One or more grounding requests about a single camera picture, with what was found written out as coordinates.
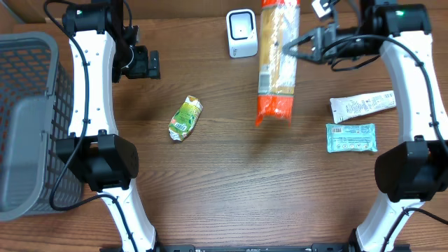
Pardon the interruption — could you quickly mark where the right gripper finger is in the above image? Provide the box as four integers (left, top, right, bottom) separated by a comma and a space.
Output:
283, 48, 321, 64
282, 28, 319, 50

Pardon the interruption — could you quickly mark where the orange spaghetti package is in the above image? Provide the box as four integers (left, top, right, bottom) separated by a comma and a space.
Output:
255, 0, 300, 126

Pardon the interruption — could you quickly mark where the green tea packet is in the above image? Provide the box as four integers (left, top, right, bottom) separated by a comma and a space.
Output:
168, 95, 203, 141

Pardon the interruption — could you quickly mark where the white cream tube gold cap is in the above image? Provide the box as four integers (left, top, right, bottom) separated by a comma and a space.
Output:
330, 90, 396, 124

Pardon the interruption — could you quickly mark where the teal wet wipes pack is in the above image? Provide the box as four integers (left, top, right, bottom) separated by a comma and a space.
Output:
326, 124, 378, 153

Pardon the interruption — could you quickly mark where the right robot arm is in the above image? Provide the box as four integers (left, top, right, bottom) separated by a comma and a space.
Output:
283, 0, 447, 251

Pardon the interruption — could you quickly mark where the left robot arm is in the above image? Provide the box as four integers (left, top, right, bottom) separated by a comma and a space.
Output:
50, 1, 162, 251

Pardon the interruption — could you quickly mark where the white barcode scanner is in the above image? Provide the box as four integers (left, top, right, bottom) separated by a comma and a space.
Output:
226, 8, 258, 58

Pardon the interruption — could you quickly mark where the grey plastic shopping basket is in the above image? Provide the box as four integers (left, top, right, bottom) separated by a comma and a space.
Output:
1, 32, 83, 222

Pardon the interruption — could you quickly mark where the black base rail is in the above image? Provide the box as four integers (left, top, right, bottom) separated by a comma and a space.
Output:
99, 242, 412, 252

